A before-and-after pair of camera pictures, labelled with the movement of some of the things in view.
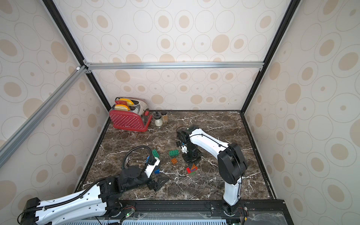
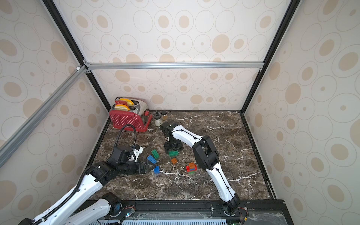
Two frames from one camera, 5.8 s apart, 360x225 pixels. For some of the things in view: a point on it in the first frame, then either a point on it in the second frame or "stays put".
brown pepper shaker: (165, 117) stays put
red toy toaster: (137, 119) stays put
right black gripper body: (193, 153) → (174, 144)
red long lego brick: (189, 171) stays put
